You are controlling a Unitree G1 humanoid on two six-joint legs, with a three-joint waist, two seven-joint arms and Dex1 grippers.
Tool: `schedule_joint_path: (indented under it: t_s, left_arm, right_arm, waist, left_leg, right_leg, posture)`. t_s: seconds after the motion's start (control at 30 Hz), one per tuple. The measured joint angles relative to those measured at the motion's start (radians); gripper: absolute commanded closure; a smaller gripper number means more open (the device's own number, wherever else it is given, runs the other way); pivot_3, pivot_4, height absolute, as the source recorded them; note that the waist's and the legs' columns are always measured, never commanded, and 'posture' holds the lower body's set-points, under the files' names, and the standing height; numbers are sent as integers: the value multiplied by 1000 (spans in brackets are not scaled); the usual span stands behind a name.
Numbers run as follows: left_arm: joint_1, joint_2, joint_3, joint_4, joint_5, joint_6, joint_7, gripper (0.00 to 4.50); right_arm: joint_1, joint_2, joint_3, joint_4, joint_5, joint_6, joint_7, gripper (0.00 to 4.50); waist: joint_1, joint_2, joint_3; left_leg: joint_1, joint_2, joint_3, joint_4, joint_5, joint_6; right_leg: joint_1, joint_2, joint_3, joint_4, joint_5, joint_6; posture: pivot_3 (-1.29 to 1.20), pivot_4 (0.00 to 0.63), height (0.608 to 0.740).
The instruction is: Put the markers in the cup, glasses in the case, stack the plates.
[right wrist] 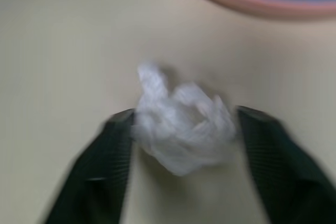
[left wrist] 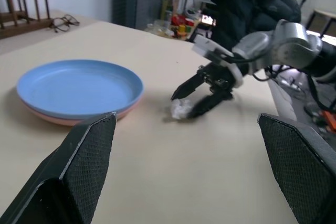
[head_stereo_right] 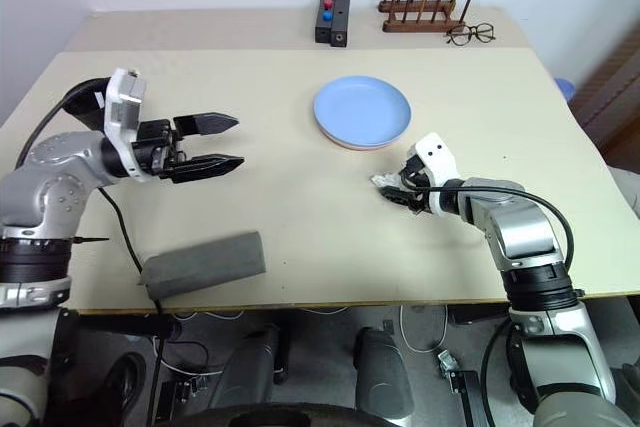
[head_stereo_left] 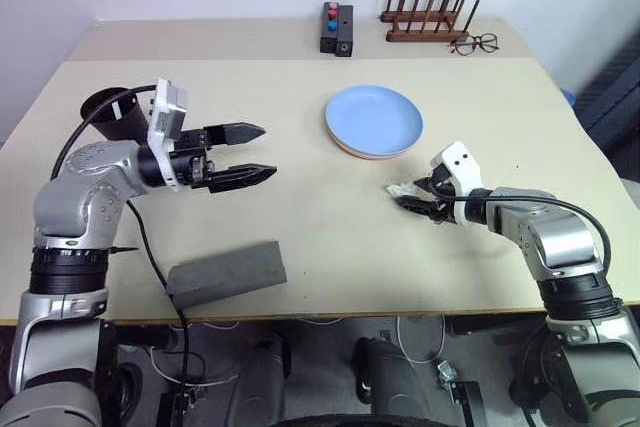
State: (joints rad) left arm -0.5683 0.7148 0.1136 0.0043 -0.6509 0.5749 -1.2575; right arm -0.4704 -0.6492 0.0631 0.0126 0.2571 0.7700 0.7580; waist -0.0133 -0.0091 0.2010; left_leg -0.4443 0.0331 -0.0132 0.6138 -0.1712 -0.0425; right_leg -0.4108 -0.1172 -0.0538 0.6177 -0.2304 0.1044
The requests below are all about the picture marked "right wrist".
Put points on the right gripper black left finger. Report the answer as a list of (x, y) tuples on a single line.
[(99, 171)]

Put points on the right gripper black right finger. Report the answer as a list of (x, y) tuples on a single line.
[(283, 171)]

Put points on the white tissue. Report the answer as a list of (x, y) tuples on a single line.
[(181, 129)]

